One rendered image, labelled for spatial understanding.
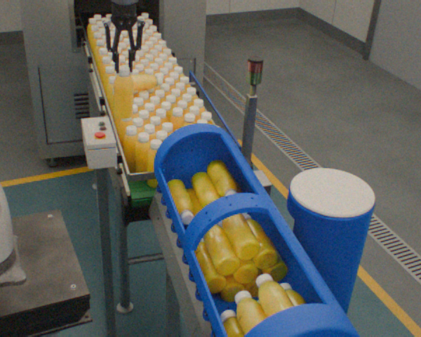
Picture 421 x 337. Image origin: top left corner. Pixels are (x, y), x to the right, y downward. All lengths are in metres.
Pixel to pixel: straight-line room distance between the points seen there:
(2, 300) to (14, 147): 2.88
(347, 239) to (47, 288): 0.95
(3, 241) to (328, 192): 1.03
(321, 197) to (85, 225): 1.84
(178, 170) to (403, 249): 1.90
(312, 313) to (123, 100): 1.04
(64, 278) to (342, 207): 0.89
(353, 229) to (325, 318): 0.70
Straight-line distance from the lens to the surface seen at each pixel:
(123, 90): 1.89
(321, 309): 1.19
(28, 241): 1.55
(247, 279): 1.50
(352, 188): 1.92
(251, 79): 2.26
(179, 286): 1.71
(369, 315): 2.98
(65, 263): 1.47
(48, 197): 3.63
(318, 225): 1.81
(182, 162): 1.84
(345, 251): 1.89
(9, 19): 6.01
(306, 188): 1.88
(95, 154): 1.96
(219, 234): 1.49
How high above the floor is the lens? 2.06
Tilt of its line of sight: 32 degrees down
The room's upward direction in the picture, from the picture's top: 3 degrees clockwise
